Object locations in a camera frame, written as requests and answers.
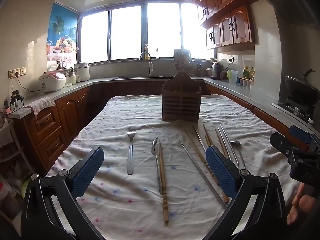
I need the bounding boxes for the white electric steamer pot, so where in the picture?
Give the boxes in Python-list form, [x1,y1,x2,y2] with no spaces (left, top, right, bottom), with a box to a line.
[74,62,90,82]

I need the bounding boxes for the white floral tablecloth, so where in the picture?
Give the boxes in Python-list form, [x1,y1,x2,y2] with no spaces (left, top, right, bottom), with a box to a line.
[46,94,300,240]

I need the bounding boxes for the white pink rice cooker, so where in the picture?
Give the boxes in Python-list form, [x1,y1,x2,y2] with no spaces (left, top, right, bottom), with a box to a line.
[39,72,67,93]

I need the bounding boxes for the row of white spice jars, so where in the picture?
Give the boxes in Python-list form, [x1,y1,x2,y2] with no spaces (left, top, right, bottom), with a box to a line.
[239,77,252,89]

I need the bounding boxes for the steel electric kettle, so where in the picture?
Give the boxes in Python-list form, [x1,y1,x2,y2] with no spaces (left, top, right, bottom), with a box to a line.
[211,61,222,80]

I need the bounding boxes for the steel range hood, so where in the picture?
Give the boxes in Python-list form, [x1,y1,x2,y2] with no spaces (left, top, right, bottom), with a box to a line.
[251,0,320,25]

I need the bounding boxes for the wall power outlet strip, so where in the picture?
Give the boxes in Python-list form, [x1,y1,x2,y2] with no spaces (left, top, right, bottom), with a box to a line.
[8,67,27,78]

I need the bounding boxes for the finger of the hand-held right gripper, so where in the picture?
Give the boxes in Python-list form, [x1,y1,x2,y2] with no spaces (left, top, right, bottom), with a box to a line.
[289,125,320,153]
[269,131,304,166]

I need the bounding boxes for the clear jug with green lid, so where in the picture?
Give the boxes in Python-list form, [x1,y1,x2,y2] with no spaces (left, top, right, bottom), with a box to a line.
[227,70,238,84]

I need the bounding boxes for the steel fork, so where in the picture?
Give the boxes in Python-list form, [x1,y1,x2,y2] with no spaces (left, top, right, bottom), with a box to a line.
[126,130,137,176]

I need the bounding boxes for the dish drying rack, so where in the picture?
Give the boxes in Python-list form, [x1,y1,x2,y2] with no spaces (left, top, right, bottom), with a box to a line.
[174,49,192,72]

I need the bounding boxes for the grey kitchen countertop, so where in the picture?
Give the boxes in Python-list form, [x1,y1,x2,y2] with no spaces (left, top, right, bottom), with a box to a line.
[9,76,320,133]

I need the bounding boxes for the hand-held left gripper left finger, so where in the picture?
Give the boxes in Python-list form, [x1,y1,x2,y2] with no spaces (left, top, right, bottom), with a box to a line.
[21,146,105,240]

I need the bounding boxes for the large kitchen window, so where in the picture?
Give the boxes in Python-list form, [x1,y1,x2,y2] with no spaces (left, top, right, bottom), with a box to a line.
[79,2,215,64]

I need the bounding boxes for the brown wooden base cabinets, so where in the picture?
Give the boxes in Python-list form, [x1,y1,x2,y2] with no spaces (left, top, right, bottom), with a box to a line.
[14,79,303,173]

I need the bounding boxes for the black power cable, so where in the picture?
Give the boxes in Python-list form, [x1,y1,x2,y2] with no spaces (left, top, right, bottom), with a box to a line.
[10,73,42,93]

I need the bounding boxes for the tropical fruit wall poster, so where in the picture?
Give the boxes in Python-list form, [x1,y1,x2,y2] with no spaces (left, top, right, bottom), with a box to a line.
[47,4,78,63]

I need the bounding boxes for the steel spoon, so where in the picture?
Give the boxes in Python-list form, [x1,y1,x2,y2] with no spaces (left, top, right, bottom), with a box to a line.
[230,140,247,170]

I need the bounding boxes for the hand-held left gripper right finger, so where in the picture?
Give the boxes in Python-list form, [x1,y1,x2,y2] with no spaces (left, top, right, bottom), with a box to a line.
[205,145,287,240]

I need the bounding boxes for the floral cloth rag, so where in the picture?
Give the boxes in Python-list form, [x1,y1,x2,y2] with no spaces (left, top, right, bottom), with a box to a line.
[24,97,56,117]

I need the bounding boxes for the wooden utensil holder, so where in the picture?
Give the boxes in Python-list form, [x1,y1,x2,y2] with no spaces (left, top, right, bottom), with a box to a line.
[162,71,204,123]

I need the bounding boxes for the small white appliance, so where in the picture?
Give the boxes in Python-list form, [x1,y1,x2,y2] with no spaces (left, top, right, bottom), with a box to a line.
[65,70,77,86]

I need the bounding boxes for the chrome kitchen faucet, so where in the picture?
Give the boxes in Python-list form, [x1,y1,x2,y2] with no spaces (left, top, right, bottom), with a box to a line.
[139,51,153,77]

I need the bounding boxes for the silver spoon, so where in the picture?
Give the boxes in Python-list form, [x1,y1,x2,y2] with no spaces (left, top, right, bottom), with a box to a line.
[151,136,163,195]

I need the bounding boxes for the black wok with lid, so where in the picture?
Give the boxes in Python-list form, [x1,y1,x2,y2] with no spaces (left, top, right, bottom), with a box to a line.
[285,69,320,100]

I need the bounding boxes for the knife and scissors holder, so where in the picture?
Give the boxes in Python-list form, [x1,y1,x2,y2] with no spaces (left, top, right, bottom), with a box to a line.
[191,59,202,77]

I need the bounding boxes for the person's right hand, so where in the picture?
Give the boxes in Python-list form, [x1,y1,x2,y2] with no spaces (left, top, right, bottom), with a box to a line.
[287,183,318,226]

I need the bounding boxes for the brown wooden wall cabinets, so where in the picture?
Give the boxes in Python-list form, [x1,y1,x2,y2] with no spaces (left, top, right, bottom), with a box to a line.
[192,0,265,50]

